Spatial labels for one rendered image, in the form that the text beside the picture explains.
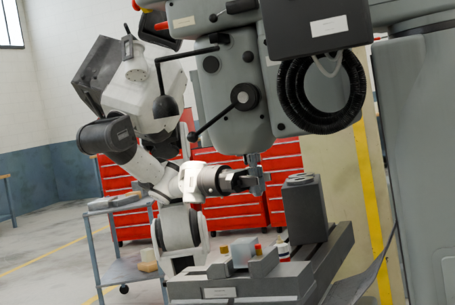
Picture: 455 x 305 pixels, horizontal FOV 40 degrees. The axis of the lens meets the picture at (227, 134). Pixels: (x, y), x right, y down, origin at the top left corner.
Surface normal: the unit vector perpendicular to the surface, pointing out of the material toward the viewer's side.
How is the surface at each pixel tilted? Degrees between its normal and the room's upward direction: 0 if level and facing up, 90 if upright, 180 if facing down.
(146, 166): 103
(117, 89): 58
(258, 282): 90
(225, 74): 90
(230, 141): 118
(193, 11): 90
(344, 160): 90
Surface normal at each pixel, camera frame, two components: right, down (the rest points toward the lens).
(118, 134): 0.81, -0.10
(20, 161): 0.92, -0.14
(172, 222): -0.07, -0.10
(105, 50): -0.12, -0.47
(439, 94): -0.35, 0.12
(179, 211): -0.03, 0.13
